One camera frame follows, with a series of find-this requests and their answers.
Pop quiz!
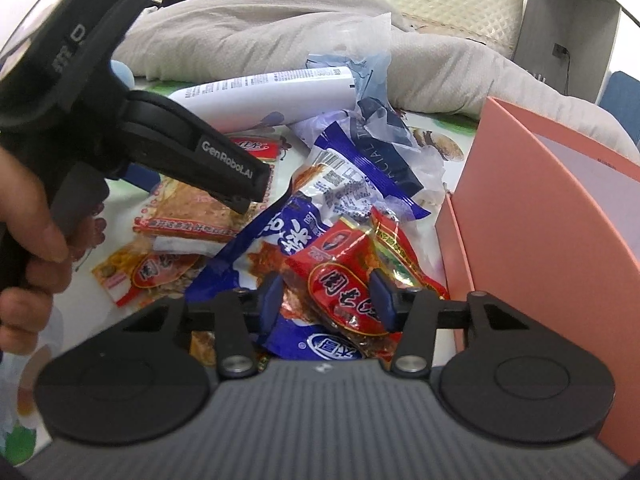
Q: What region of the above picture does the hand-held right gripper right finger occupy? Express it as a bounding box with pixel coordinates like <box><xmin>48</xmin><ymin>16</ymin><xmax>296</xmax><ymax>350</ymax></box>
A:
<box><xmin>369</xmin><ymin>270</ymin><xmax>577</xmax><ymax>379</ymax></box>

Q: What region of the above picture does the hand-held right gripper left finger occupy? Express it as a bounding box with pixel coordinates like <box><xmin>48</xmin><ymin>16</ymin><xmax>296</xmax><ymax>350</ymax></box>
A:
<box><xmin>70</xmin><ymin>274</ymin><xmax>285</xmax><ymax>380</ymax></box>

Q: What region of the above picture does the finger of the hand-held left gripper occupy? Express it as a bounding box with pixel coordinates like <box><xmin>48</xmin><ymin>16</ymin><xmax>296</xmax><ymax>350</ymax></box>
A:
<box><xmin>214</xmin><ymin>187</ymin><xmax>252</xmax><ymax>215</ymax></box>

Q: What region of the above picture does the orange snack packet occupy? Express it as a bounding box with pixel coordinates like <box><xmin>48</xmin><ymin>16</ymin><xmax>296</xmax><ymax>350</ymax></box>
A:
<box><xmin>132</xmin><ymin>134</ymin><xmax>279</xmax><ymax>244</ymax></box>

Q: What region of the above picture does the red foil snack packet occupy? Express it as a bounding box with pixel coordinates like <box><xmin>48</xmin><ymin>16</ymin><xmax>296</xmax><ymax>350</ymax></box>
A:
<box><xmin>281</xmin><ymin>217</ymin><xmax>401</xmax><ymax>357</ymax></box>

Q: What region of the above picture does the pink cardboard box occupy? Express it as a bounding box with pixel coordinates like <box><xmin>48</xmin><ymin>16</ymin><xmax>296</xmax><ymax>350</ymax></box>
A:
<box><xmin>434</xmin><ymin>97</ymin><xmax>640</xmax><ymax>462</ymax></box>

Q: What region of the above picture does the person's left hand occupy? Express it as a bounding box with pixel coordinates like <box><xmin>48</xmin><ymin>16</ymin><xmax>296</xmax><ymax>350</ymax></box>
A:
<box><xmin>0</xmin><ymin>146</ymin><xmax>74</xmax><ymax>357</ymax></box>

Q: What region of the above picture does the white and blue plush penguin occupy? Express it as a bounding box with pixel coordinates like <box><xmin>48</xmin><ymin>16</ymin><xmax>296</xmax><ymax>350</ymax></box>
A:
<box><xmin>111</xmin><ymin>59</ymin><xmax>134</xmax><ymax>87</ymax></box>

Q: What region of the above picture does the blue and white snack packet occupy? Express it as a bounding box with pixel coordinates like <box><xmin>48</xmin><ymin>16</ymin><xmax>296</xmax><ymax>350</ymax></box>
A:
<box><xmin>184</xmin><ymin>195</ymin><xmax>367</xmax><ymax>362</ymax></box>

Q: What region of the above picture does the white tube bottle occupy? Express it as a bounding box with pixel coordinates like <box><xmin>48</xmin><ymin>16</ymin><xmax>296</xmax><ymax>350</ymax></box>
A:
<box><xmin>167</xmin><ymin>66</ymin><xmax>357</xmax><ymax>134</ymax></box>

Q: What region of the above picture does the small yellow red snack packet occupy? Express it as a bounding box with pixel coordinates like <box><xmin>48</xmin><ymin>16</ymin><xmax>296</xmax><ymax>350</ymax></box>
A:
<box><xmin>91</xmin><ymin>241</ymin><xmax>202</xmax><ymax>309</ymax></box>

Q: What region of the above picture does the blue and white tissue packet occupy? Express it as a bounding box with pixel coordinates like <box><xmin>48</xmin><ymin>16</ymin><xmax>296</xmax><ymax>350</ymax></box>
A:
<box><xmin>292</xmin><ymin>97</ymin><xmax>447</xmax><ymax>222</ymax></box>

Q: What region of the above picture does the grey duvet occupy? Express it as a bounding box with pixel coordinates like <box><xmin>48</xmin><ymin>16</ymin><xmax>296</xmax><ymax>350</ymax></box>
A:
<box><xmin>112</xmin><ymin>0</ymin><xmax>640</xmax><ymax>152</ymax></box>

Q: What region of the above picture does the fruit print bed sheet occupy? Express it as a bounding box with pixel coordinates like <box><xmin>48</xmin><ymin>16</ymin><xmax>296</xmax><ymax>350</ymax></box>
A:
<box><xmin>0</xmin><ymin>75</ymin><xmax>482</xmax><ymax>453</ymax></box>

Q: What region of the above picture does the clear plastic bag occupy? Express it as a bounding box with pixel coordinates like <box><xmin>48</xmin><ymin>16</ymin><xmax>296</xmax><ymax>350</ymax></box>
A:
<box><xmin>304</xmin><ymin>12</ymin><xmax>394</xmax><ymax>112</ymax></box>

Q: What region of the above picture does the blue chair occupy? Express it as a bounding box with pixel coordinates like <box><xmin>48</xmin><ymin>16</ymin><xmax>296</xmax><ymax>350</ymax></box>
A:
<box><xmin>599</xmin><ymin>70</ymin><xmax>640</xmax><ymax>132</ymax></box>

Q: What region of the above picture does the grey cabinet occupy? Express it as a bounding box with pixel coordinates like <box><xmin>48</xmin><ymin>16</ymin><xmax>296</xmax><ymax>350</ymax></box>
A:
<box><xmin>517</xmin><ymin>0</ymin><xmax>622</xmax><ymax>104</ymax></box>

